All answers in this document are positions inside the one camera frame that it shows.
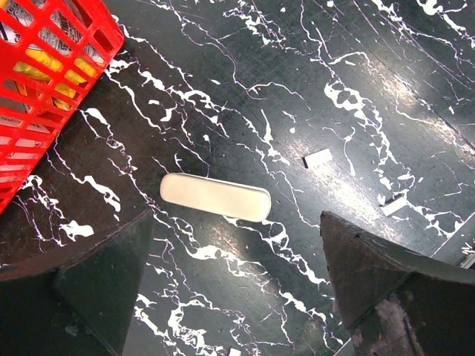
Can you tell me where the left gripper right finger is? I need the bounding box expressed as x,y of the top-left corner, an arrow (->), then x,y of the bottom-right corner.
321,211 -> 474,355

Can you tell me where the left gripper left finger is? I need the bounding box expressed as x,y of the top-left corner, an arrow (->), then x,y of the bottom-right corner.
1,212 -> 153,355

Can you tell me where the pale green stapler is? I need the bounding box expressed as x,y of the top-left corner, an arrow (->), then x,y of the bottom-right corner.
160,173 -> 272,223

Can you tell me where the white staple strip piece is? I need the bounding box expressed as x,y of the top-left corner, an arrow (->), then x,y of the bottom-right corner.
303,148 -> 333,168

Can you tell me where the black marble pattern mat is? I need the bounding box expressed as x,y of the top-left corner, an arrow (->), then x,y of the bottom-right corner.
1,1 -> 474,355

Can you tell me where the yellow orange snack box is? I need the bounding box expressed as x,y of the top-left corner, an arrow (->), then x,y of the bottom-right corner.
13,47 -> 99,112

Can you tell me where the red plastic shopping basket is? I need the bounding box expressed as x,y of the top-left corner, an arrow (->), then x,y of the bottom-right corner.
1,1 -> 124,208

